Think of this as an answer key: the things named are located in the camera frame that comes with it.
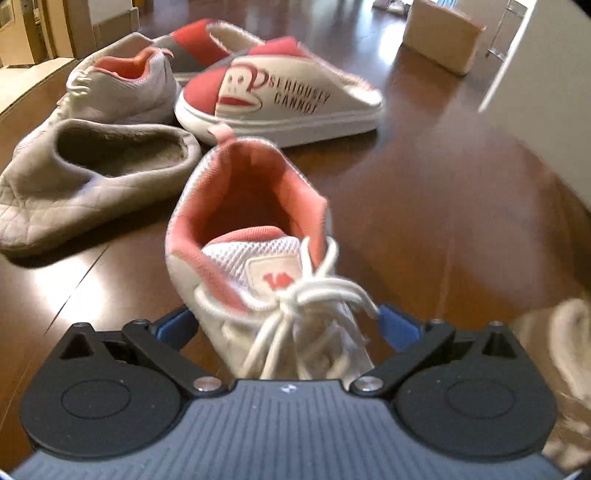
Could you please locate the white cabinet door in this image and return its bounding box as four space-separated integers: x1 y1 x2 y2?
478 0 591 208

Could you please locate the beige quilted slipper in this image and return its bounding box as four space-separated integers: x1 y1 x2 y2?
0 119 202 258

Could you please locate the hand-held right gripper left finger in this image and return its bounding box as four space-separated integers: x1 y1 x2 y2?
58 307 229 398

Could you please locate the white lace-up sneaker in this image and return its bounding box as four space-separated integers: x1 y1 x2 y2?
47 46 184 134
165 128 382 384

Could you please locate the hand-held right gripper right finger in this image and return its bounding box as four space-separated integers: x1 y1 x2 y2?
349 304 517 398

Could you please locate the tan cube footstool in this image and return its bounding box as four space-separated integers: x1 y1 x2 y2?
403 0 486 77

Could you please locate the red white plush slipper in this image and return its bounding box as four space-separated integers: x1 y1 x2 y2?
174 38 385 148
150 18 267 85

